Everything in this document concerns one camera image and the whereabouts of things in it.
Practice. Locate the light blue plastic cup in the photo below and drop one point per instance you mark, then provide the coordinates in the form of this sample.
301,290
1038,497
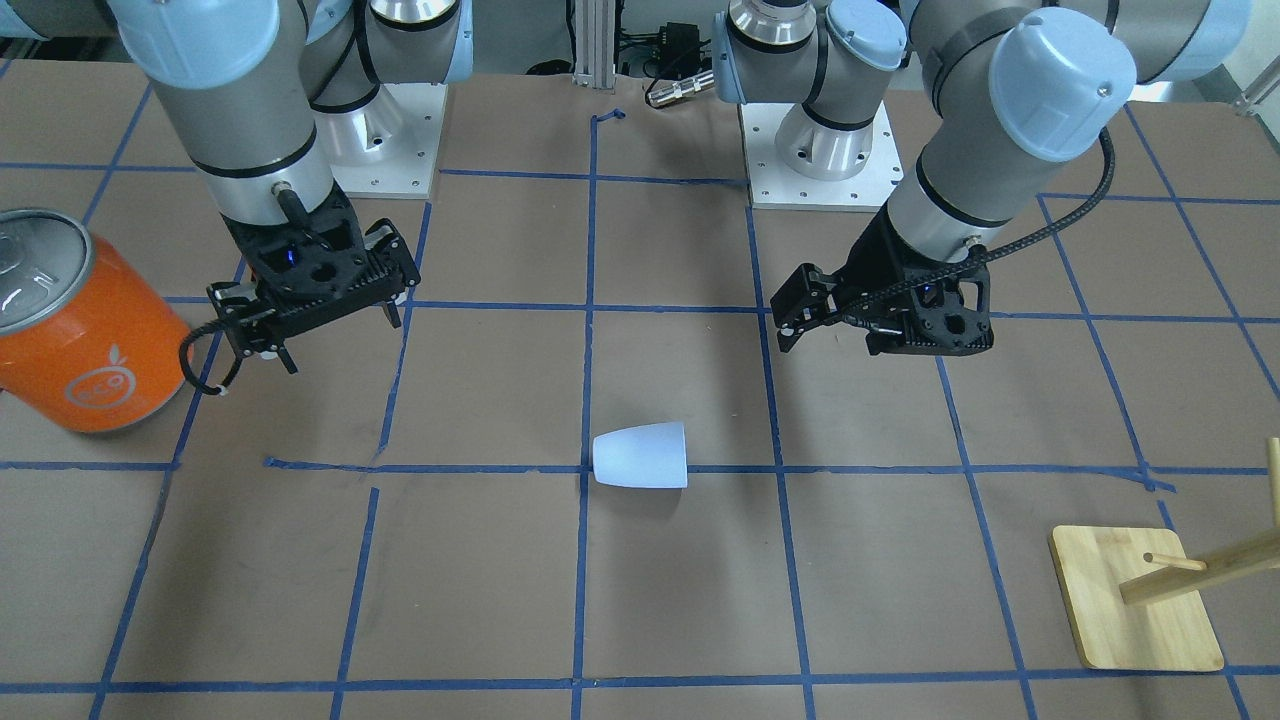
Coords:
653,456

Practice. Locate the aluminium frame post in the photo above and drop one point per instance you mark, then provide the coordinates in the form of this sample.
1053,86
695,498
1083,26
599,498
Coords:
594,41

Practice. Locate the orange soda can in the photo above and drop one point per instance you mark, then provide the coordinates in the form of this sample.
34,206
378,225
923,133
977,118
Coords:
85,341

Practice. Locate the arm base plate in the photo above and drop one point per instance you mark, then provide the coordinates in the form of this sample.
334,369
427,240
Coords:
389,148
815,155

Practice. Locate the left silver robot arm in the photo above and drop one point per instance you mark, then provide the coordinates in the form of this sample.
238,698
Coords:
1025,91

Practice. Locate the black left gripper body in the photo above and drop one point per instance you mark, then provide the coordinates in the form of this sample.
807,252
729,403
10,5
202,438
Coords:
882,262

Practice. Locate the wooden cup rack stand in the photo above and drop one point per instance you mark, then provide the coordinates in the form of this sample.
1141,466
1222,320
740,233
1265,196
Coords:
1132,595

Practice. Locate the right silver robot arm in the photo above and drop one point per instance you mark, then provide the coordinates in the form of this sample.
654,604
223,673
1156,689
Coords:
289,110

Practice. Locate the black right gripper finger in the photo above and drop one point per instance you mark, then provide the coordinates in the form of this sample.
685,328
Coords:
392,311
280,352

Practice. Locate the silver metal connector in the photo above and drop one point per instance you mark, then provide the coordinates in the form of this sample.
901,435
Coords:
680,90

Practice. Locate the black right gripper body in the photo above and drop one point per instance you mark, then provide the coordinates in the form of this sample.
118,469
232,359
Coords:
243,246

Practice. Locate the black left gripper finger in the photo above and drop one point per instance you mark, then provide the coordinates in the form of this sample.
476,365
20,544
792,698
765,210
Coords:
804,302

